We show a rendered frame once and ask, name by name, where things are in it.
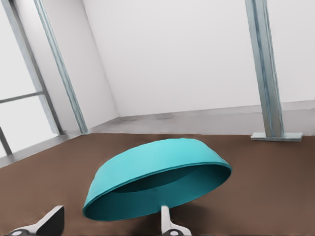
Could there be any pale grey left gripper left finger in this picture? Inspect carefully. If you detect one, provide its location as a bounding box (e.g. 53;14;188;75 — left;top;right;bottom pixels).
9;205;65;236

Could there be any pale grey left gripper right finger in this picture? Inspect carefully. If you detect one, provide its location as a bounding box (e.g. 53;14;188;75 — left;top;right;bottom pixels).
160;205;192;236

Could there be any blue plate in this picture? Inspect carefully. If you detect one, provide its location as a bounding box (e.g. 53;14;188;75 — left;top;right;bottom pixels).
82;138;232;222

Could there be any grey window frame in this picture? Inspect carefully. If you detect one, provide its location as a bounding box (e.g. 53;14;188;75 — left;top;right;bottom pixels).
0;0;63;155

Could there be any silver frame post with foot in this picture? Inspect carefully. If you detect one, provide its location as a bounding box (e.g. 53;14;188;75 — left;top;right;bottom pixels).
245;0;303;142

